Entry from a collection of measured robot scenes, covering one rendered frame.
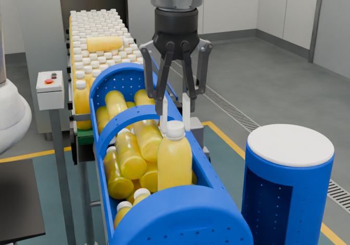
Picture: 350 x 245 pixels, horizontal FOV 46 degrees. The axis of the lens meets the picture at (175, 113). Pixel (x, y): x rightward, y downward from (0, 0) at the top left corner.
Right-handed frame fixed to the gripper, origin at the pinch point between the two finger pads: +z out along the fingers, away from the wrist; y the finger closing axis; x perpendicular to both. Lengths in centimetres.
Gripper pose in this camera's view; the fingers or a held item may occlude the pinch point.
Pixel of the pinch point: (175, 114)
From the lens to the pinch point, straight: 79.7
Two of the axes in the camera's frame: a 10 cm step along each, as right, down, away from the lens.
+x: -2.4, -4.2, 8.7
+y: 9.7, -0.9, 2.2
